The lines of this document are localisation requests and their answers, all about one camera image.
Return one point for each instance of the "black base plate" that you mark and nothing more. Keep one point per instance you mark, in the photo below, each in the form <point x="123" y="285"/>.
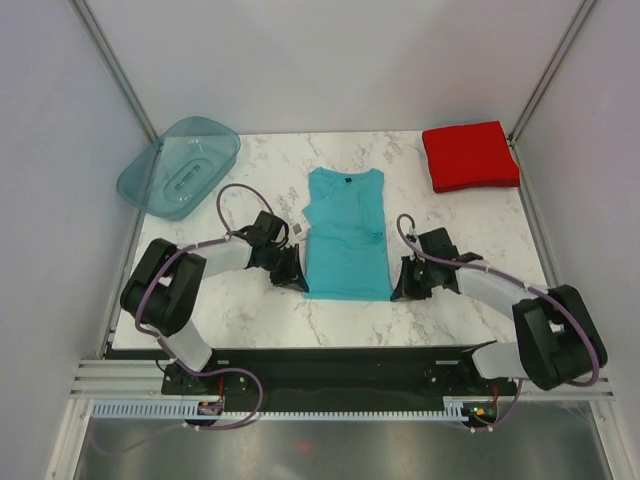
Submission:
<point x="337" y="377"/>

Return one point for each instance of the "right aluminium corner post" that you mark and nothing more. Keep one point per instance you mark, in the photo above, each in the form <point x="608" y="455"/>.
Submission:
<point x="564" y="46"/>

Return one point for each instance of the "aluminium corner post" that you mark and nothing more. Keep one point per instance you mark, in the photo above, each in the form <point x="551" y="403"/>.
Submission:
<point x="564" y="46"/>
<point x="104" y="48"/>

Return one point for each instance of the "left aluminium corner post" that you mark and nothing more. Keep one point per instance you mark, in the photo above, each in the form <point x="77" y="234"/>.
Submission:
<point x="104" y="48"/>

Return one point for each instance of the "aluminium frame rail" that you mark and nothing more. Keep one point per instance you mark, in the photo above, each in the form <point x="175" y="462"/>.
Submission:
<point x="141" y="379"/>

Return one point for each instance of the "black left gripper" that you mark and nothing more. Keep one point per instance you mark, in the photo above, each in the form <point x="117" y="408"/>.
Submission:
<point x="291" y="277"/>

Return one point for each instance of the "folded red t shirt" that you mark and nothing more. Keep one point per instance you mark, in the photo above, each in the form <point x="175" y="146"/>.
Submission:
<point x="461" y="157"/>

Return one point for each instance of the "teal t shirt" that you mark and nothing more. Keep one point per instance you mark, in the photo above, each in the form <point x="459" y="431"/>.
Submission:
<point x="346" y="255"/>

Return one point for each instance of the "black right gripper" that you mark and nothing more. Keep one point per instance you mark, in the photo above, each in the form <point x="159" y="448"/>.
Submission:
<point x="405" y="289"/>

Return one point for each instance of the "teal transparent plastic bin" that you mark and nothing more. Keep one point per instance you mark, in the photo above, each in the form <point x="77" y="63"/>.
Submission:
<point x="174" y="174"/>

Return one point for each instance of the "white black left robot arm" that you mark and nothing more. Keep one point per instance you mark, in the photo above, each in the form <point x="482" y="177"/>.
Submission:
<point x="162" y="291"/>

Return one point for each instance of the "white slotted cable duct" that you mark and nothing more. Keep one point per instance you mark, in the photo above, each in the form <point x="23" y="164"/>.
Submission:
<point x="231" y="411"/>

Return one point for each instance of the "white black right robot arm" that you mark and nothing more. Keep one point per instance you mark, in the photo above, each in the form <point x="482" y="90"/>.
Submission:
<point x="556" y="340"/>

